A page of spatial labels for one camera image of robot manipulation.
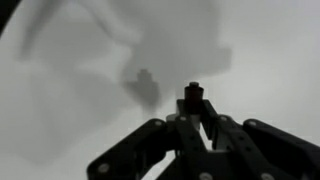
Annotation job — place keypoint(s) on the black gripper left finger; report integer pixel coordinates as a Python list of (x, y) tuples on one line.
[(135, 155)]

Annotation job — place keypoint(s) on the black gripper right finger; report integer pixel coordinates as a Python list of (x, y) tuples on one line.
[(260, 149)]

